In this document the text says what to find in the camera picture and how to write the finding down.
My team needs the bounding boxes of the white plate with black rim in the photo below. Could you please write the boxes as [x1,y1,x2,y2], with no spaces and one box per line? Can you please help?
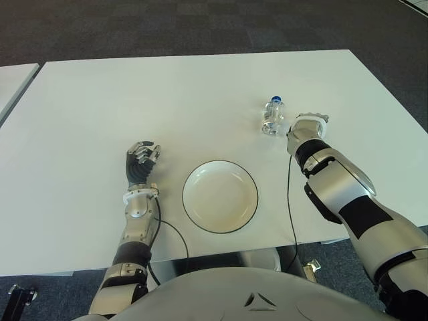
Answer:
[182,160,259,234]

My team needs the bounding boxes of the grey robot torso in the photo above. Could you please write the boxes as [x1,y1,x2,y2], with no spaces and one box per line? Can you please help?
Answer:
[72,265,389,321]

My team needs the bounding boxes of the black table leg frame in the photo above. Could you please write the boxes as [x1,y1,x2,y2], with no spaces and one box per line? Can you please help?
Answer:
[277,245,308,277]

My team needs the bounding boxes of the clear blue-capped water bottle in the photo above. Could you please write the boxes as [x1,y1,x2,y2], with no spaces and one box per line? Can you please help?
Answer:
[261,96,286,136]

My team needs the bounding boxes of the black wheeled stand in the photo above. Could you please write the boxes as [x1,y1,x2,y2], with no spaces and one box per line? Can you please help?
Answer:
[0,283,38,321]

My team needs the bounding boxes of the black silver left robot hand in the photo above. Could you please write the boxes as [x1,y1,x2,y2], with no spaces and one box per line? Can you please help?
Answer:
[125,140,163,184]

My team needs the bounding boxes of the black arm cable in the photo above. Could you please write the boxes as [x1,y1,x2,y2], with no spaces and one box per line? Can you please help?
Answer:
[146,197,190,285]
[286,133,310,277]

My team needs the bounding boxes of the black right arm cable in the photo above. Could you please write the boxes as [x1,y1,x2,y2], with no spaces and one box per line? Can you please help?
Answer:
[286,133,310,277]

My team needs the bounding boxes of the neighbouring white table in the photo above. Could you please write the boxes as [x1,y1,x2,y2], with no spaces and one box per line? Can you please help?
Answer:
[0,63,40,124]

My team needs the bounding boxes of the small metal bracket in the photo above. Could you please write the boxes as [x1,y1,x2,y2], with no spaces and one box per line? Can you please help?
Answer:
[302,259,322,282]

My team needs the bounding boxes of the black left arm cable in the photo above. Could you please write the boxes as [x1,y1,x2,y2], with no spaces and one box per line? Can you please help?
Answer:
[146,197,190,285]

